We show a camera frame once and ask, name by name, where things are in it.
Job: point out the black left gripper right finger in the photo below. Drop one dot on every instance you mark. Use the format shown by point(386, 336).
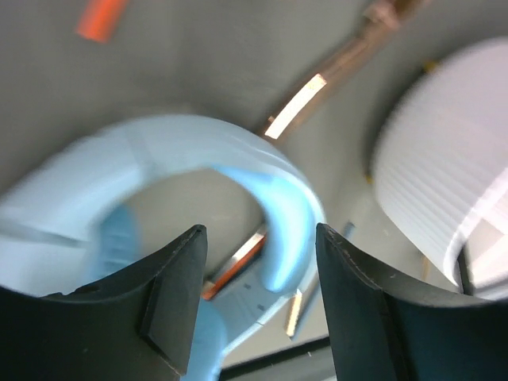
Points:
point(386, 325)

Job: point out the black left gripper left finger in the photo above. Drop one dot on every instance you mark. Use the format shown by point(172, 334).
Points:
point(136, 324)

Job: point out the light blue headphones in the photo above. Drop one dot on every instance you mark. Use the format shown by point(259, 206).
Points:
point(64, 224)

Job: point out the white divided round container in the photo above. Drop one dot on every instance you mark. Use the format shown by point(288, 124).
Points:
point(439, 167)

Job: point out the silver copper chopstick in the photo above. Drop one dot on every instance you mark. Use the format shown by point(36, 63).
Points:
point(293, 313)

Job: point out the orange chopstick under headphones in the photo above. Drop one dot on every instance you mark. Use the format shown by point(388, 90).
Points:
point(99, 19)

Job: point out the copper utensil beside container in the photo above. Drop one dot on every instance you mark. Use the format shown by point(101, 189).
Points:
point(380, 21)

